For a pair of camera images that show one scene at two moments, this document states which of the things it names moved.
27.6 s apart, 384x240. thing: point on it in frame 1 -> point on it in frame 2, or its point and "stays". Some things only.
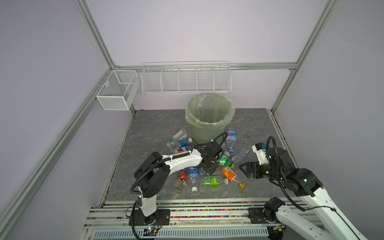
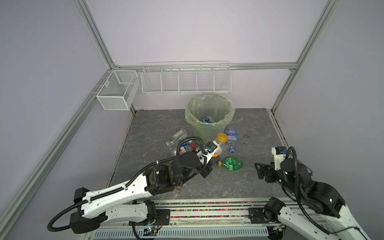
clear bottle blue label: [194, 177] -> [209, 119]
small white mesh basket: [119, 90] stays
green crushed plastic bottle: [224, 160] -> [233, 163]
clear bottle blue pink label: [230, 140] stays
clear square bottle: [181, 134] stays
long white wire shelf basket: [197, 77] stays
